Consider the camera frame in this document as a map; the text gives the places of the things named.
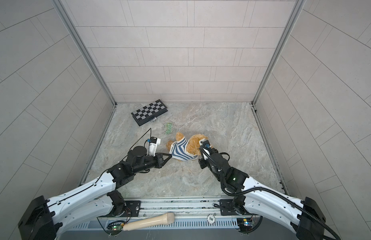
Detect right circuit board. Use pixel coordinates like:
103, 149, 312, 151
237, 218, 254, 234

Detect left green circuit board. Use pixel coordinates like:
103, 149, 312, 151
106, 221, 125, 236

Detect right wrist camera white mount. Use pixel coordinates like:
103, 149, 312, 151
199, 139, 212, 152

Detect blue white striped sweater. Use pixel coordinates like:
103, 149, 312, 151
169, 137, 198, 162

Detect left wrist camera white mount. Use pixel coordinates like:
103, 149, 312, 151
148, 137, 161, 157

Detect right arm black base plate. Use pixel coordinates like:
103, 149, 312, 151
214, 199, 262, 218

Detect black corrugated cable conduit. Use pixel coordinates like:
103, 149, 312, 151
199, 145, 342, 240

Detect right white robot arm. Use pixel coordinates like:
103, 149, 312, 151
199, 146, 326, 240

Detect folded black chess board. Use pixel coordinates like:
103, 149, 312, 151
131, 99, 168, 126

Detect green brick pattern plastic bag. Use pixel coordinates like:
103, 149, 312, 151
163, 123, 173, 135

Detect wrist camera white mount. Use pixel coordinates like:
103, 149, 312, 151
199, 139, 212, 152
148, 137, 161, 157

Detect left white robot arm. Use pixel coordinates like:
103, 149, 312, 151
18, 146, 172, 240

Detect beige wooden handle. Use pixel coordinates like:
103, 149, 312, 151
122, 213, 175, 231

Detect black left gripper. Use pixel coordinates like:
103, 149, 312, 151
131, 153, 172, 175

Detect brown teddy bear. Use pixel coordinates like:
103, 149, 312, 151
166, 132, 209, 159

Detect aluminium mounting rail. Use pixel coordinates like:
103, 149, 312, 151
53, 196, 303, 223

